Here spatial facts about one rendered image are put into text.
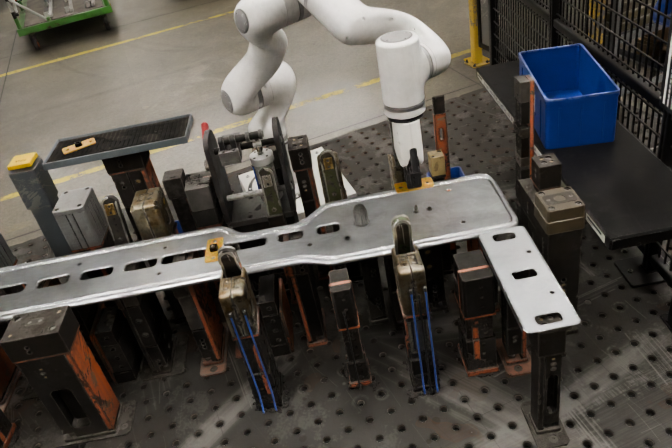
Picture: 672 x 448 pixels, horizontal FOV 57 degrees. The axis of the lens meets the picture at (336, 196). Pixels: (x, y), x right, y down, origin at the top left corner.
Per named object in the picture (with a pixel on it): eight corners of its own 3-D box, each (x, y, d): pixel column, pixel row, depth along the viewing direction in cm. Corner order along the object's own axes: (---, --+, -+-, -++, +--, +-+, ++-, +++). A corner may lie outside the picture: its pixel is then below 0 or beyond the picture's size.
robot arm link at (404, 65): (408, 85, 129) (374, 101, 126) (402, 23, 122) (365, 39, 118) (436, 94, 123) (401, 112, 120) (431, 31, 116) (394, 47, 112)
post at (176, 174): (206, 300, 173) (160, 180, 151) (207, 288, 177) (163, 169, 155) (223, 296, 173) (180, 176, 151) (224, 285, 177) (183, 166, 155)
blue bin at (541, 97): (544, 150, 146) (545, 100, 139) (517, 96, 172) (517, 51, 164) (617, 141, 144) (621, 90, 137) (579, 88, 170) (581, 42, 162)
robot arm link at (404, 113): (379, 94, 128) (381, 107, 130) (386, 112, 121) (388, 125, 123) (419, 86, 128) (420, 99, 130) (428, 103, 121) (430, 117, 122)
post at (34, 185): (73, 301, 182) (5, 175, 158) (80, 284, 188) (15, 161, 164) (98, 296, 182) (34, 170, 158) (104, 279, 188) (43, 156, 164)
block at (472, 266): (463, 381, 136) (455, 286, 120) (450, 344, 145) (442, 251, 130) (506, 373, 135) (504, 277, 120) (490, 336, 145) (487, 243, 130)
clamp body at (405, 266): (407, 401, 134) (388, 281, 115) (397, 360, 144) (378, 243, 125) (448, 393, 134) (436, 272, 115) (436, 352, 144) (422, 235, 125)
